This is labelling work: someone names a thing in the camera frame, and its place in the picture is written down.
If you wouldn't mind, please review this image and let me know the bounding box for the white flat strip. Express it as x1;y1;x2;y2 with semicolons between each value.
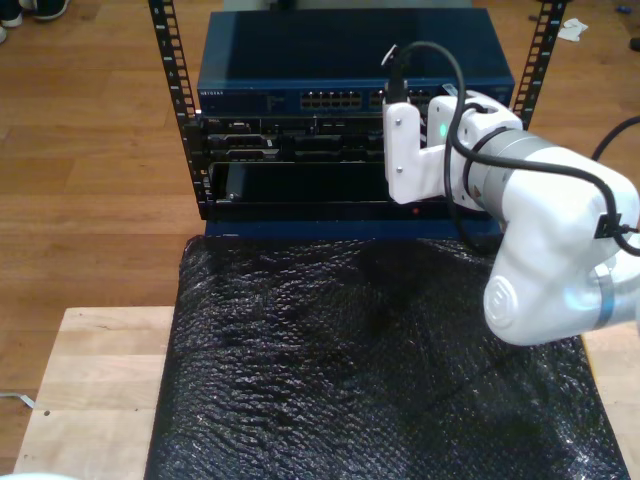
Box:
0;391;38;409

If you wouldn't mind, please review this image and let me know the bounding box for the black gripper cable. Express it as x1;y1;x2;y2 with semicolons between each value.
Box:
442;97;501;254

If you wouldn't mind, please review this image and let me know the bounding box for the black rack server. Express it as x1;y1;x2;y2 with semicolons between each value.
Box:
199;115;511;164

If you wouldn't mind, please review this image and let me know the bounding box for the blue base panel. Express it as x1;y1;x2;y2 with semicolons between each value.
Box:
203;217;503;241

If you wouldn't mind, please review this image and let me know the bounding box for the white crumpled paper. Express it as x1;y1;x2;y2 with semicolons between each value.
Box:
556;17;590;44

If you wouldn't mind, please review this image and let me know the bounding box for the black bubble wrap mat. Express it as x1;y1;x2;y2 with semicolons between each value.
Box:
144;232;631;480

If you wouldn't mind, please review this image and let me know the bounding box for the blue network switch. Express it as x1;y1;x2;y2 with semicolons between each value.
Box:
196;9;516;117

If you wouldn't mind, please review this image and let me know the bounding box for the black rack frame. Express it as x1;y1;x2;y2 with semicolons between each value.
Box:
147;0;569;221

